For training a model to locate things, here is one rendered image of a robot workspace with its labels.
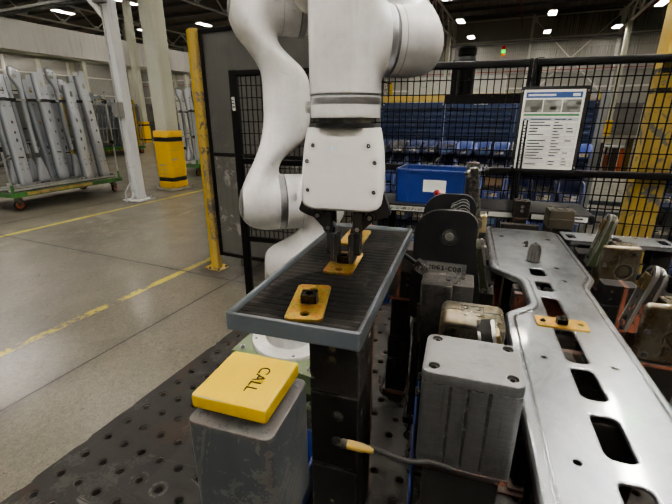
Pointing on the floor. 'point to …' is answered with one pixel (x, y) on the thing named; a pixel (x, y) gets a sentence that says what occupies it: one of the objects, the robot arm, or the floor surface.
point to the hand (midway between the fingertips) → (344, 244)
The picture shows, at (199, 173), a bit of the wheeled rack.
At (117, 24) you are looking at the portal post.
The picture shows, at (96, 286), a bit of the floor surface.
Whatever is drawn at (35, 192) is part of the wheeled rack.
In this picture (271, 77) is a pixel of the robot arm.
